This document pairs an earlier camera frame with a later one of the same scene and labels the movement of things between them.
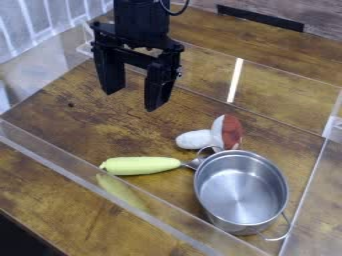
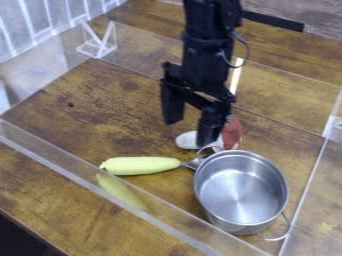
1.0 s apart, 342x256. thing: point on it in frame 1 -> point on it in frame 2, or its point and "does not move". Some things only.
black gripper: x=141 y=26 -> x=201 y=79
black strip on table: x=259 y=18 does not move
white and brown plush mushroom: x=223 y=137 does not move
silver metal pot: x=243 y=191 does not move
